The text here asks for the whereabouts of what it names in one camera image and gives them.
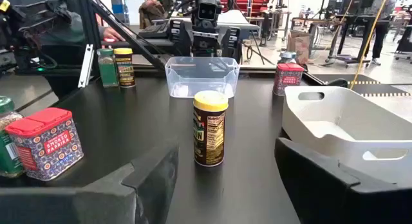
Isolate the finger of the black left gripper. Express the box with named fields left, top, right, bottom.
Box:
left=221, top=26, right=243, bottom=63
left=169, top=19, right=192, bottom=57

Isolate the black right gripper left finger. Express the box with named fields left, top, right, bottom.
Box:
left=0, top=139, right=180, bottom=224

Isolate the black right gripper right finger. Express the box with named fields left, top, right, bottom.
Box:
left=274, top=136, right=412, bottom=224

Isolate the yellow-lid brown spice can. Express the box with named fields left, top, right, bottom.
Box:
left=113, top=48, right=136, bottom=89
left=192, top=90, right=229, bottom=168

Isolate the red-lid smoked paprika tin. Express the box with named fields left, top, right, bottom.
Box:
left=272, top=62, right=305, bottom=97
left=5, top=107, right=84, bottom=182

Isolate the white folding table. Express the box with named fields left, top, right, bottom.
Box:
left=217, top=10, right=260, bottom=32

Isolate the grey desk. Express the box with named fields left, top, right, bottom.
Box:
left=101, top=37, right=181, bottom=57

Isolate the person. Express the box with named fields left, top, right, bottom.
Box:
left=363, top=0, right=397, bottom=66
left=138, top=0, right=168, bottom=29
left=0, top=0, right=127, bottom=99

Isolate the red storage bins rack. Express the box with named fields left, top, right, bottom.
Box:
left=220, top=0, right=271, bottom=17

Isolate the clear plastic bin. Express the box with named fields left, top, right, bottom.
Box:
left=164, top=56, right=241, bottom=99

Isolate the brown paper bag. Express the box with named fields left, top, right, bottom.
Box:
left=286, top=30, right=310, bottom=66

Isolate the white plastic bin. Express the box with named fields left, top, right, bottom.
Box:
left=281, top=86, right=412, bottom=186

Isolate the black striped-edge floor mat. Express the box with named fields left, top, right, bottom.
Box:
left=308, top=73, right=412, bottom=98

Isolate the black workshop desk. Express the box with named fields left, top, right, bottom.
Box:
left=324, top=13, right=392, bottom=69

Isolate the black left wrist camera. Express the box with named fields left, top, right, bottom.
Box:
left=196, top=0, right=220, bottom=22

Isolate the silver metal bracket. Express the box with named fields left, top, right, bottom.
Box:
left=78, top=43, right=95, bottom=89

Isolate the yellow cable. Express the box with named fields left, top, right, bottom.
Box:
left=350, top=0, right=394, bottom=90

